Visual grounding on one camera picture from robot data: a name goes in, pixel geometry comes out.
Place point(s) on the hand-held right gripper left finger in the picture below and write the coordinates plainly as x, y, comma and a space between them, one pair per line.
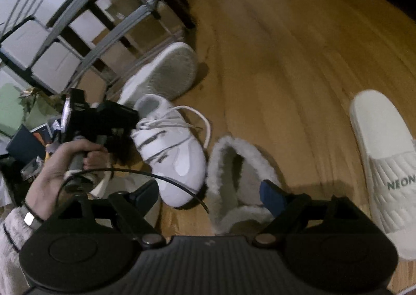
146, 192

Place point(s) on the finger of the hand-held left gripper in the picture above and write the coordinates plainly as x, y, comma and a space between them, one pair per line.
122, 152

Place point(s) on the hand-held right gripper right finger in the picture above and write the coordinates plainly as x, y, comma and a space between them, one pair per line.
273, 197

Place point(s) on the fuzzy white-trimmed slipper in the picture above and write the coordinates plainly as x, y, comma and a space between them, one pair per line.
227, 184

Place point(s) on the white shoe with grey sole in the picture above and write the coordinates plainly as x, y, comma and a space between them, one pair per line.
169, 74

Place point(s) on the metal shoe rack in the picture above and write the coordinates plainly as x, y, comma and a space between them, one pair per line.
146, 7

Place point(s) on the white ribbed slide sandal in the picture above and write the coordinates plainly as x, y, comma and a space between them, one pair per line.
383, 152

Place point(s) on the person's left forearm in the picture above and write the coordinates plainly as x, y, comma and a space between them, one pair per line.
13, 249

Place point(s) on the person's left hand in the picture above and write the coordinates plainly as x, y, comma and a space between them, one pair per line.
55, 171

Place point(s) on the tablet box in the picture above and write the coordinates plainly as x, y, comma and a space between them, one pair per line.
42, 134

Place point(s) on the dark blue folder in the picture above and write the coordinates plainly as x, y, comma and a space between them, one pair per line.
22, 145

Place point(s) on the pale green paper bag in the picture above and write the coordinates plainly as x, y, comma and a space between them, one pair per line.
13, 106

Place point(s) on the silver wristwatch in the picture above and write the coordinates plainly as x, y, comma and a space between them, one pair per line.
31, 218

